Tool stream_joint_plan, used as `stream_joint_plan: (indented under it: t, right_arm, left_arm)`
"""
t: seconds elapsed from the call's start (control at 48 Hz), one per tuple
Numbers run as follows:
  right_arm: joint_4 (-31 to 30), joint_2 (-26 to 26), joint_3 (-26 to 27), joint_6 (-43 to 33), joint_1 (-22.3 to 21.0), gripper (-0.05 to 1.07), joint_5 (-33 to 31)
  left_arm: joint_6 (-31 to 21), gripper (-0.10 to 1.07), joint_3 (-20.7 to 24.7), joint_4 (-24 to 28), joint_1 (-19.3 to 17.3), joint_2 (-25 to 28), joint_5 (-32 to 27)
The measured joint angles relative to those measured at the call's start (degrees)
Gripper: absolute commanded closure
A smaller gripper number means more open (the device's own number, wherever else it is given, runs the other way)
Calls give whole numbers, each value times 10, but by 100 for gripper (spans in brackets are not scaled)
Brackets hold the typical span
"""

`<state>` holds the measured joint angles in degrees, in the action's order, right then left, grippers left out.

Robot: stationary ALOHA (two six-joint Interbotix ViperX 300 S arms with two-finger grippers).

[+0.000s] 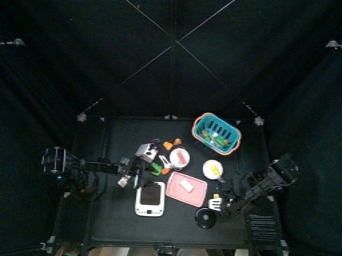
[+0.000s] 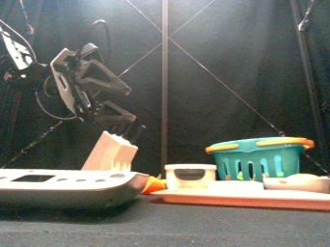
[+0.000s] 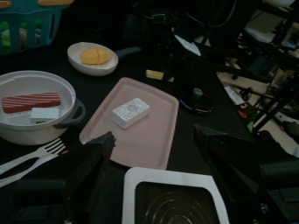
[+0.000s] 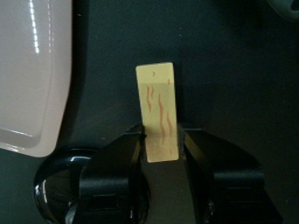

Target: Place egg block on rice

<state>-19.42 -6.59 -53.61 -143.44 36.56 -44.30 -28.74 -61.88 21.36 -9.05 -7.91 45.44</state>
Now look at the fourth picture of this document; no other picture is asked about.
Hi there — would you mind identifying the glossy black round dish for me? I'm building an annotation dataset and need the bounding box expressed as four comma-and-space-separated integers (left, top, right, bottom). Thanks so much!
32, 148, 99, 224

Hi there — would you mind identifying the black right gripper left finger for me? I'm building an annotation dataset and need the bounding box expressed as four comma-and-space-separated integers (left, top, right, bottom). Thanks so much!
65, 124, 152, 224

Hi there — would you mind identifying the yellow toy egg block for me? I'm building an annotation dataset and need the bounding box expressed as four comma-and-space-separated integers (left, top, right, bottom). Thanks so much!
135, 61, 182, 164

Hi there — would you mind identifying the dark grey round object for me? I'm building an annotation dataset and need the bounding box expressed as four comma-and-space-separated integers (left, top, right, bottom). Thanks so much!
266, 0, 299, 23

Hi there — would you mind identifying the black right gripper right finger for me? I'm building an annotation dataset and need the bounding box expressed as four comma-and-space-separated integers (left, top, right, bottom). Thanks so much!
176, 123, 284, 224

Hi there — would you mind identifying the pink rectangular tray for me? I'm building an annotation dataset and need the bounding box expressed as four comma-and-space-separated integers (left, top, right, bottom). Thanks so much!
0, 0, 73, 158

